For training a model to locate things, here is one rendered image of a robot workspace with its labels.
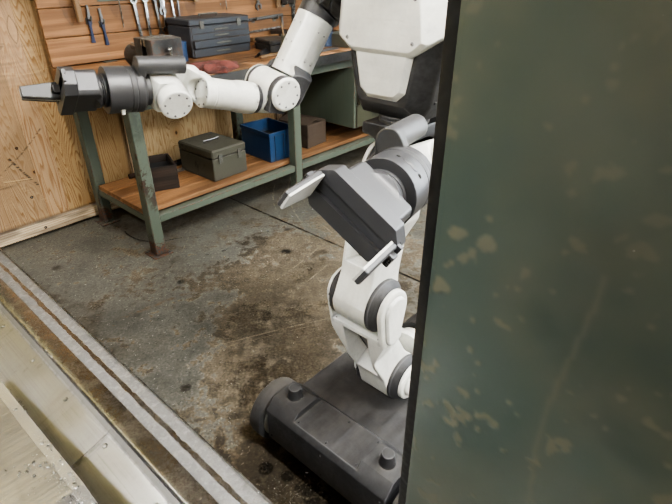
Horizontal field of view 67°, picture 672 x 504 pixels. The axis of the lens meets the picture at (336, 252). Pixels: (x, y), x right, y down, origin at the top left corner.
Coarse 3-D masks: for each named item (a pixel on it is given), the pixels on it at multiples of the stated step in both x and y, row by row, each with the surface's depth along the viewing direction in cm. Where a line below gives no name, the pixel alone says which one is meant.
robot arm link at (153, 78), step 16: (144, 64) 96; (160, 64) 98; (176, 64) 100; (144, 80) 98; (160, 80) 100; (176, 80) 102; (144, 96) 98; (160, 96) 99; (176, 96) 100; (176, 112) 102
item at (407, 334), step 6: (402, 330) 163; (408, 330) 163; (414, 330) 162; (402, 336) 162; (408, 336) 160; (402, 342) 163; (408, 342) 161; (408, 348) 162; (354, 366) 158; (408, 372) 147; (402, 378) 147; (408, 378) 148; (402, 384) 147; (408, 384) 147; (402, 390) 147; (408, 390) 148; (402, 396) 149
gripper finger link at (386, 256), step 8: (384, 248) 51; (392, 248) 52; (376, 256) 50; (384, 256) 51; (392, 256) 52; (368, 264) 49; (376, 264) 49; (384, 264) 53; (360, 272) 49; (368, 272) 48; (360, 280) 49
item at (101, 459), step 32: (0, 320) 113; (0, 352) 105; (32, 352) 103; (32, 384) 97; (64, 384) 95; (32, 416) 91; (64, 416) 90; (96, 416) 88; (64, 448) 85; (96, 448) 84; (128, 448) 82; (96, 480) 80; (128, 480) 79
